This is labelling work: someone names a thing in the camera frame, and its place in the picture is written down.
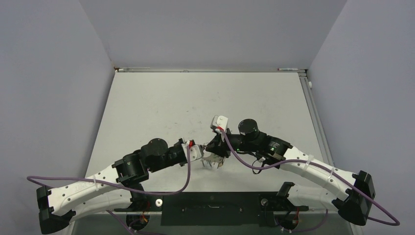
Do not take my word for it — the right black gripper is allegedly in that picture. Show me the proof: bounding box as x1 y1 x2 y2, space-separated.
206 125 257 157

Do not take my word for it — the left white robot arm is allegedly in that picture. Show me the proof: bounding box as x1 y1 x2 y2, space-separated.
36 138 204 235

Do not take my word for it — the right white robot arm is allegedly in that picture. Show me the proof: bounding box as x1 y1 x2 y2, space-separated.
205 116 375 226

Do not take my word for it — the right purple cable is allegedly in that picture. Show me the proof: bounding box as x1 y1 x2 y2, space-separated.
220 129 401 227

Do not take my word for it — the purple cable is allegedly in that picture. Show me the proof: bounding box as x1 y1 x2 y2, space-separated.
220 129 401 227
26 144 192 196

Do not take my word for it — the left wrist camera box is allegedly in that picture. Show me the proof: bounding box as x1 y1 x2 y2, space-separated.
181 140 204 162

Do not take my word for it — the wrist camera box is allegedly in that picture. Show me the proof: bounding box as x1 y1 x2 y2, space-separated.
181 140 204 162
210 115 229 134

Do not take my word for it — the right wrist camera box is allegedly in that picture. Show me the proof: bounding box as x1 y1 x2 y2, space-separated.
210 115 229 134

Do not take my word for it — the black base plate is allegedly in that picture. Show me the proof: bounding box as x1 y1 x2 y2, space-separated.
115 191 309 226

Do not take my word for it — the aluminium table frame rail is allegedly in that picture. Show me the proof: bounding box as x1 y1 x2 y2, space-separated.
298 70 361 215

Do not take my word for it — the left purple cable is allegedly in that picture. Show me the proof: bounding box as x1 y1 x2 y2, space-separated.
26 144 192 196

